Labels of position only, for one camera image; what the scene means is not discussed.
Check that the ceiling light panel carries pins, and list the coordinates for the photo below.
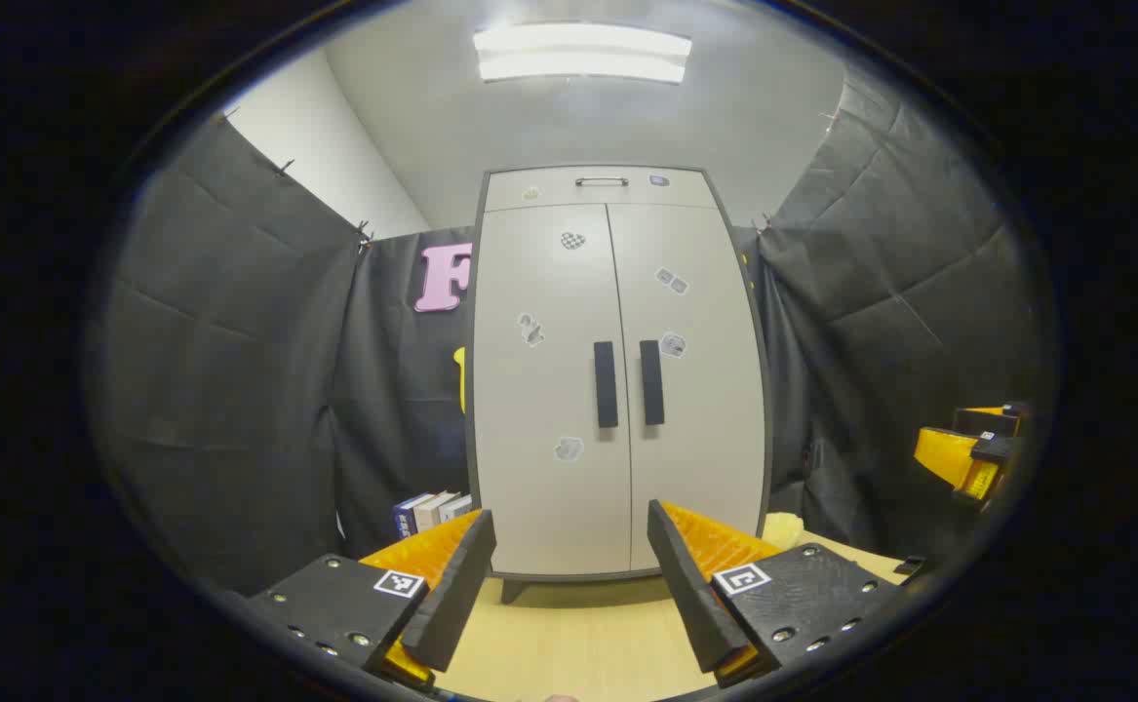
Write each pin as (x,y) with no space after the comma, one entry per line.
(583,54)

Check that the checkered-sticker grey shoe cabinet door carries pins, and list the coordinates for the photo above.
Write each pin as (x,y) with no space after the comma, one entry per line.
(539,390)

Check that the box-sticker grey shoe cabinet door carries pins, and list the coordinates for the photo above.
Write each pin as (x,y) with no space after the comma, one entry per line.
(705,439)

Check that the blue spine book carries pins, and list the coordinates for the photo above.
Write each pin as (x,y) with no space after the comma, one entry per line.
(407,517)

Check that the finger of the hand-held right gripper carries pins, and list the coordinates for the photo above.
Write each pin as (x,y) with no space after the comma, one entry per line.
(949,453)
(988,421)

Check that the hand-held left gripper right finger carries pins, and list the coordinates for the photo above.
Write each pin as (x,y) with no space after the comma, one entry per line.
(690,595)

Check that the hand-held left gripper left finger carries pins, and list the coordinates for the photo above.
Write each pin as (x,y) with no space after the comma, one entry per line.
(461,585)

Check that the grey double-door shoe cabinet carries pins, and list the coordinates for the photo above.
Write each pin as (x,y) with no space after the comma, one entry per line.
(568,187)

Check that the yellow sponge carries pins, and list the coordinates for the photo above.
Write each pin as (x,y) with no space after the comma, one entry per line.
(781,529)

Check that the white spine book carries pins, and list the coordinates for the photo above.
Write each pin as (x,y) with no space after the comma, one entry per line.
(430,509)
(454,507)

